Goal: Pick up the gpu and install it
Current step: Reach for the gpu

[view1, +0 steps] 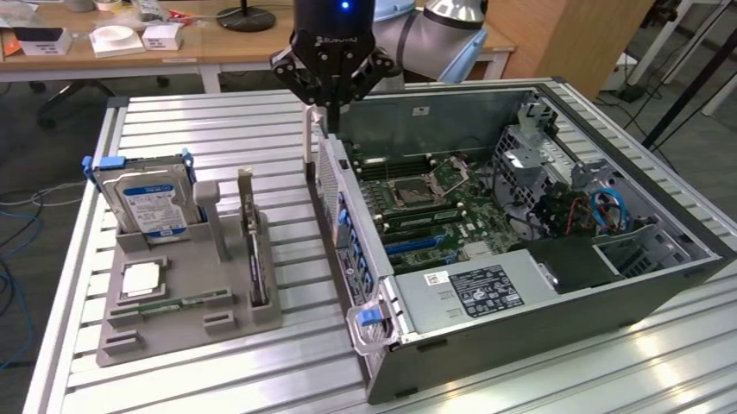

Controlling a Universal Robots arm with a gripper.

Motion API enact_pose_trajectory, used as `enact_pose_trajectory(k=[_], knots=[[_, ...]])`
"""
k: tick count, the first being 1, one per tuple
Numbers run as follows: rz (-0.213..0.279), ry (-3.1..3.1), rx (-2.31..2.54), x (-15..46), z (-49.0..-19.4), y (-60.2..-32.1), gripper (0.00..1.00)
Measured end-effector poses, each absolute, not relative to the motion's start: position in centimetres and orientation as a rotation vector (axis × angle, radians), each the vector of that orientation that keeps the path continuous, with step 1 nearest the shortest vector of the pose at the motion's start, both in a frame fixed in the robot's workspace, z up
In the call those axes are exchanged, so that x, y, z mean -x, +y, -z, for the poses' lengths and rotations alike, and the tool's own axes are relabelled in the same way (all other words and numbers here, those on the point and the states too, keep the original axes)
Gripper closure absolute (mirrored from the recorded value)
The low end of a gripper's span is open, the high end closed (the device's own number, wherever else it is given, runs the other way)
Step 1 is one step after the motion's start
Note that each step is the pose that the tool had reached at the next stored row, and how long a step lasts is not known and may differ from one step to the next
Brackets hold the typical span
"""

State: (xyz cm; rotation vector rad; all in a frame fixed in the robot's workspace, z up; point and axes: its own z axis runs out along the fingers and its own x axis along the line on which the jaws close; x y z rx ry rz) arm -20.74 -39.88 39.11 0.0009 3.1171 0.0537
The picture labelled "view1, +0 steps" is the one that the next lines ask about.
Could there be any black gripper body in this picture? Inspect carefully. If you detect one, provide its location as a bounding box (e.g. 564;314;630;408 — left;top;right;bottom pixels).
288;0;377;107

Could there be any low-profile graphics card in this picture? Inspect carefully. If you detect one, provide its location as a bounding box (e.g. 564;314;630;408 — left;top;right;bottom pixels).
236;166;272;308

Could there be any wooden desk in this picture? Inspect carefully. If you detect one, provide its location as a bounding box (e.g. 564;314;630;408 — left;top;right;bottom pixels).
0;0;519;94

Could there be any black round lamp base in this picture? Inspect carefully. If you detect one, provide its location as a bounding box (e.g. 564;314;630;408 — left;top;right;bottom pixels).
214;0;277;34

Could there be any small white box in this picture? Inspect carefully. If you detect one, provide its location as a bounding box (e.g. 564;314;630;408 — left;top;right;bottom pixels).
140;23;184;51

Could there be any metal socket cover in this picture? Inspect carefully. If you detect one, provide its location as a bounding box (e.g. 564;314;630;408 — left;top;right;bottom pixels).
428;155;482;193

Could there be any clear plastic bag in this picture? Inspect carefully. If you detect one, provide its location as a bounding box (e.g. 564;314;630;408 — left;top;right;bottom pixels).
134;0;190;25

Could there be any CPU socket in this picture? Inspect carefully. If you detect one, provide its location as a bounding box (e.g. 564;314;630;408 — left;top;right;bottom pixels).
384;174;448;212

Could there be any white round holder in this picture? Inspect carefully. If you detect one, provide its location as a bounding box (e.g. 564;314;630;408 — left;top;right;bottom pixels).
88;24;146;60

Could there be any wooden cabinet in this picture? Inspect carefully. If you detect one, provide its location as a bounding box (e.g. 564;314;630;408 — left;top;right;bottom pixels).
486;0;656;103

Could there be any silver disk bay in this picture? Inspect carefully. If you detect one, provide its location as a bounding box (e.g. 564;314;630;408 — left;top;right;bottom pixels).
491;124;576;208

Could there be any installed RAM stick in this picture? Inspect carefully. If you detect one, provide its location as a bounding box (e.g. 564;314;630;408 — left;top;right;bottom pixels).
380;210;466;230

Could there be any green motherboard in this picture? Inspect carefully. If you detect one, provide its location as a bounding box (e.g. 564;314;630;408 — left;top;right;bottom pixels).
344;141;540;268

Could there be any hard disk in blue caddy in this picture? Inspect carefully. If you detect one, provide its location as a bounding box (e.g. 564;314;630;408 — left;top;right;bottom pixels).
80;148;200;242

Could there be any black chair base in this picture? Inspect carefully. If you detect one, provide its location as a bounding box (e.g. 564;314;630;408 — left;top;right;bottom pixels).
28;77;172;129

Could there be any blue expansion slot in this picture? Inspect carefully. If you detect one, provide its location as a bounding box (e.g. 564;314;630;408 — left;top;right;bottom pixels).
383;235;453;256

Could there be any white box with black top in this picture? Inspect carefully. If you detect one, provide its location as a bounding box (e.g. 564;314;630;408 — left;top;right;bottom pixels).
12;26;74;57

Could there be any black power adapter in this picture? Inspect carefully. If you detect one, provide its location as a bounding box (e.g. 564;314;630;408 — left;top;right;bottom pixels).
615;84;648;104

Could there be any grey printed parts rack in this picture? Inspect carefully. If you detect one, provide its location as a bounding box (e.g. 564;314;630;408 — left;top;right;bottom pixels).
94;179;284;368

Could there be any black stand leg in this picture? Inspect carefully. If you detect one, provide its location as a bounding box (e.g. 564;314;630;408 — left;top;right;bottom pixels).
640;0;737;152

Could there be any silver CPU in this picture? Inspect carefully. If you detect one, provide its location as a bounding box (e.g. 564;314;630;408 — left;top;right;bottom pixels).
121;261;165;297

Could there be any black plastic shroud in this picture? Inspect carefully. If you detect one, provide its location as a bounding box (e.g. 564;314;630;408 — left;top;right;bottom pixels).
520;235;626;294

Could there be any grey power supply unit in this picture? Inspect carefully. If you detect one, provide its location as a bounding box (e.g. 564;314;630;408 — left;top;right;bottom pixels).
389;248;563;336

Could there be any green RAM stick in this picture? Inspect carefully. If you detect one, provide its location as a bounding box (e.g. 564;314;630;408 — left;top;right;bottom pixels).
109;289;227;317

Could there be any blue case latch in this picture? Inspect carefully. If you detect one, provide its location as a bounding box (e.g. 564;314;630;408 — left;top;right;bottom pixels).
356;308;384;331

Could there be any silver perforated drive cage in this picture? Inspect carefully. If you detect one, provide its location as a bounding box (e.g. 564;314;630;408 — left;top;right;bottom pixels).
591;222;691;277

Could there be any open black PC case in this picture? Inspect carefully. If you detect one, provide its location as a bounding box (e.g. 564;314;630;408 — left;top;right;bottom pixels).
301;76;737;405

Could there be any white floor cable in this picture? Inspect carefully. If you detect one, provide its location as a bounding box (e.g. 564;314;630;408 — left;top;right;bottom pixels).
0;180;88;208

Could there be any white table frame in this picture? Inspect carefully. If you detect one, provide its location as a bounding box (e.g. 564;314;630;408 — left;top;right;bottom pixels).
623;0;737;117

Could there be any blue disk wire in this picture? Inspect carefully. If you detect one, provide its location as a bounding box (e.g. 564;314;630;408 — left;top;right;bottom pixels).
591;187;632;236

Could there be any blue floor cable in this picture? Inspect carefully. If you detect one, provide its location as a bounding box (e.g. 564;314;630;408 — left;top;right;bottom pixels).
0;206;45;372

